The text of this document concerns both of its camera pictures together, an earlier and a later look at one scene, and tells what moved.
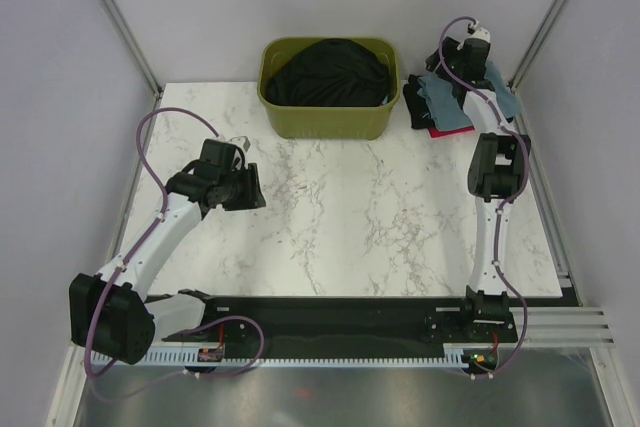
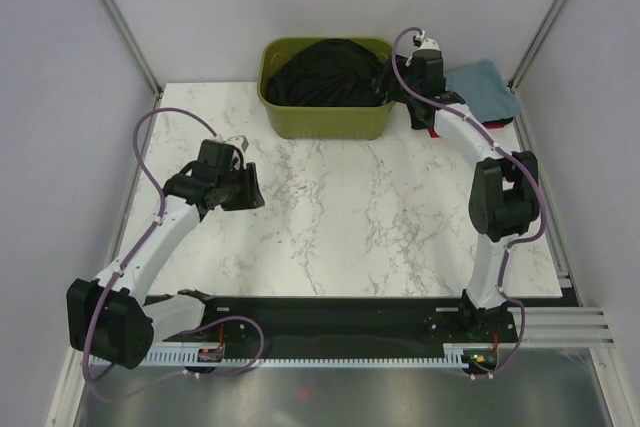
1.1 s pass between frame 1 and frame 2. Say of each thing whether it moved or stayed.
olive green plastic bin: stayed
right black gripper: moved
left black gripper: stayed
